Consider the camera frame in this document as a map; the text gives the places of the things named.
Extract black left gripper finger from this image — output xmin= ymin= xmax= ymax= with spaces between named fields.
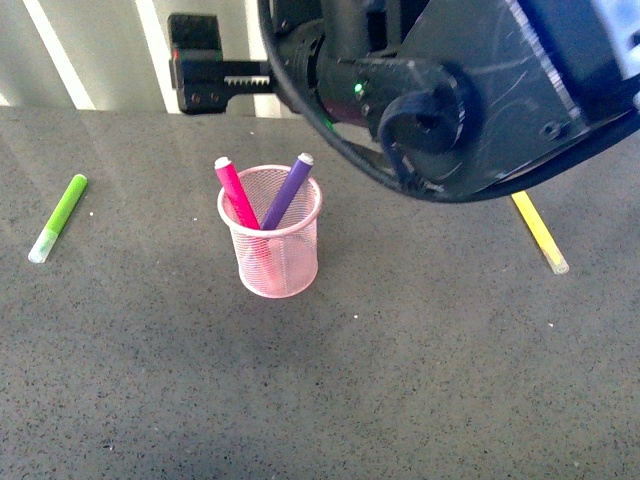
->
xmin=168 ymin=13 xmax=274 ymax=115

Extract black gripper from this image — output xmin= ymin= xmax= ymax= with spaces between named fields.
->
xmin=319 ymin=1 xmax=639 ymax=200

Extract pink highlighter pen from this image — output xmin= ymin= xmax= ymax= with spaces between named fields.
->
xmin=213 ymin=156 xmax=274 ymax=271

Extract purple marker pen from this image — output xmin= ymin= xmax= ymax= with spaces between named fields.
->
xmin=261 ymin=153 xmax=314 ymax=231

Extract pink mesh pen cup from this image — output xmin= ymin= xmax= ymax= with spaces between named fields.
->
xmin=217 ymin=176 xmax=323 ymax=299

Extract white pleated curtain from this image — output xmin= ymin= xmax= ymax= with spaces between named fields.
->
xmin=1 ymin=1 xmax=266 ymax=113

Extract green highlighter pen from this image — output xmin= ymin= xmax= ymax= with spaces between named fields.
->
xmin=28 ymin=174 xmax=88 ymax=264

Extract yellow highlighter pen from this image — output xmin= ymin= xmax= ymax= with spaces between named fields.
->
xmin=511 ymin=191 xmax=569 ymax=275

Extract black cable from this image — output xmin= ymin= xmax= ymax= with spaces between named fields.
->
xmin=256 ymin=0 xmax=640 ymax=204

